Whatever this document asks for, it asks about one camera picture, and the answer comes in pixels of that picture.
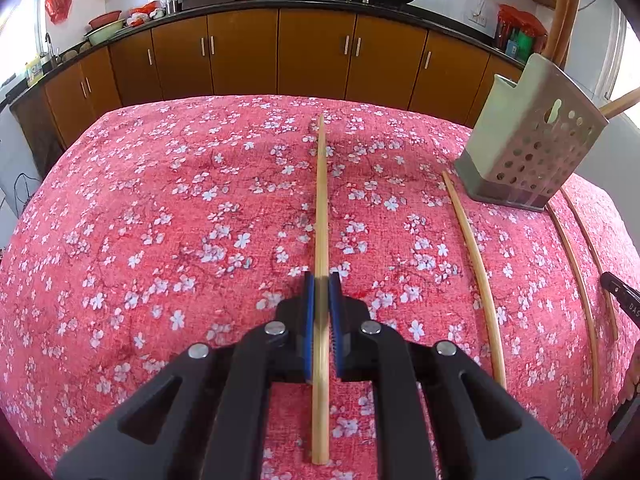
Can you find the perforated beige chopstick holder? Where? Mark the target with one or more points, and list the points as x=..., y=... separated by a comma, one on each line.
x=525, y=150

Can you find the green basin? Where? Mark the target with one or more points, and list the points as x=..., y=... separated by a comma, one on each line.
x=104, y=34

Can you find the white wall outlet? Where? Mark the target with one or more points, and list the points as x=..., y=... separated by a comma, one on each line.
x=476, y=17

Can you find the black kitchen countertop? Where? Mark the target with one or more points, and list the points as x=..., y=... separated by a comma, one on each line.
x=270, y=2

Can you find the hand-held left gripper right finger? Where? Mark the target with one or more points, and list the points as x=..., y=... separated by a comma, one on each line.
x=336, y=330

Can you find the metal sink faucet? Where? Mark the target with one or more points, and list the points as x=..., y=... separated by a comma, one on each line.
x=50, y=50

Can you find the person's right hand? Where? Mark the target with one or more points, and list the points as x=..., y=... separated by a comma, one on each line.
x=632, y=380

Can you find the red plastic bag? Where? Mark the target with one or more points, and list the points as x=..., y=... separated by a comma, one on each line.
x=59, y=2

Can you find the wooden lower kitchen cabinets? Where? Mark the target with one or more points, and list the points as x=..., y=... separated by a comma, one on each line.
x=310, y=55

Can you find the red floral tablecloth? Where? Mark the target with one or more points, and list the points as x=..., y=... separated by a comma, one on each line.
x=175, y=235

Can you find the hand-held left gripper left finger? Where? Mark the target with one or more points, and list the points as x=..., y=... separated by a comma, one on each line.
x=310, y=330

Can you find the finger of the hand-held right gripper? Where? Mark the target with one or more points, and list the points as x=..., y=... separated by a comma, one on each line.
x=625, y=296

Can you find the red basin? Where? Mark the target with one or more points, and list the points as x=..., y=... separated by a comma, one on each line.
x=105, y=20

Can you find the bowls with red bag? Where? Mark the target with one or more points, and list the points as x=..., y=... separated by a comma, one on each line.
x=145, y=14

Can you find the red bag covered bottles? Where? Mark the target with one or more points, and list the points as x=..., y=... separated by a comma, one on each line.
x=520, y=17

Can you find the green container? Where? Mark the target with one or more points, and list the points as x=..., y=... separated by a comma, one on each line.
x=525, y=44

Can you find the yellow detergent bottle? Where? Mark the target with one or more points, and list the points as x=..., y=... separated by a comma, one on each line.
x=33, y=72

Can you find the small kitchen window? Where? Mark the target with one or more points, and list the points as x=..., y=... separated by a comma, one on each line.
x=22, y=35

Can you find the small blue box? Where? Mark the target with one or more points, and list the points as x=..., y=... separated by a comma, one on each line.
x=511, y=49

